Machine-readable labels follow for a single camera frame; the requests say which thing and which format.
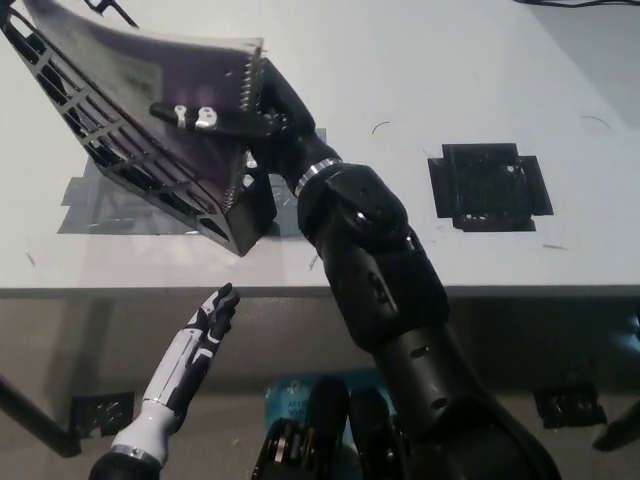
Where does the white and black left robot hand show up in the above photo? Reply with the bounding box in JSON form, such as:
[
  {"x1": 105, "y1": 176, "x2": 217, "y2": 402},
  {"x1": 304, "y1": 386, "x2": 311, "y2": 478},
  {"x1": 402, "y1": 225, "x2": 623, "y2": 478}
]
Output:
[{"x1": 141, "y1": 282, "x2": 242, "y2": 417}]

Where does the purple spiral notebook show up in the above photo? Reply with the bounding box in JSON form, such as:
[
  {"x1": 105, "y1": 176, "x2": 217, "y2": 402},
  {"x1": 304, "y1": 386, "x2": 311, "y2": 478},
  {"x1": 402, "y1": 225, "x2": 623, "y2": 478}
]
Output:
[{"x1": 27, "y1": 0, "x2": 267, "y2": 209}]

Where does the black cable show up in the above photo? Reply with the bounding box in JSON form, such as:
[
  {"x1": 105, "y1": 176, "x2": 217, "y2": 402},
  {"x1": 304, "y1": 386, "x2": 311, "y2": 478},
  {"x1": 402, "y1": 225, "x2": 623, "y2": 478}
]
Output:
[{"x1": 519, "y1": 0, "x2": 640, "y2": 9}]

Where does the black floor tape patch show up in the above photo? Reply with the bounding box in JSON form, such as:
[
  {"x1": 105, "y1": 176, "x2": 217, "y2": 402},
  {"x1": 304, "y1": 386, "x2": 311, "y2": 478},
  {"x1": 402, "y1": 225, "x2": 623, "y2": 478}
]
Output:
[
  {"x1": 69, "y1": 391, "x2": 136, "y2": 439},
  {"x1": 533, "y1": 383, "x2": 609, "y2": 430}
]

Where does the grey duct tape patch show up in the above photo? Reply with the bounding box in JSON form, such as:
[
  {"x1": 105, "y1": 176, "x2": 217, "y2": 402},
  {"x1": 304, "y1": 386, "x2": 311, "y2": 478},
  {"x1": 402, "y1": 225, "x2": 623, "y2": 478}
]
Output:
[{"x1": 57, "y1": 128, "x2": 331, "y2": 237}]

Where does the black lattice file holder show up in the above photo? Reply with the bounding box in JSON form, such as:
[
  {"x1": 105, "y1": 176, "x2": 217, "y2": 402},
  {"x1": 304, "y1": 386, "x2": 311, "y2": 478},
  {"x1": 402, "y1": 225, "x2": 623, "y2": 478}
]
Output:
[{"x1": 0, "y1": 0, "x2": 279, "y2": 259}]

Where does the black table leg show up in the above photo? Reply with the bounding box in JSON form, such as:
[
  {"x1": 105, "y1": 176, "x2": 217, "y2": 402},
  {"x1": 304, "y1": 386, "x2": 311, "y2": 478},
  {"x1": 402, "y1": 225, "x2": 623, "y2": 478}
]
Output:
[{"x1": 0, "y1": 372, "x2": 84, "y2": 459}]

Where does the black tape square patch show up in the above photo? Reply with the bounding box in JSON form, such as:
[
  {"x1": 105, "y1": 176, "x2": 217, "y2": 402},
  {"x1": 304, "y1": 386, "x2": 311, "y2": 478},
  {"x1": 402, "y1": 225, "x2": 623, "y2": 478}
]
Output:
[{"x1": 427, "y1": 143, "x2": 555, "y2": 233}]

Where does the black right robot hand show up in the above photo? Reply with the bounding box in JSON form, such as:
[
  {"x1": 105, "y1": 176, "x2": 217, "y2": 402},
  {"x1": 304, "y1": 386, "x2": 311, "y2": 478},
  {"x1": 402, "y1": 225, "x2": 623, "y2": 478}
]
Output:
[{"x1": 148, "y1": 57, "x2": 342, "y2": 190}]

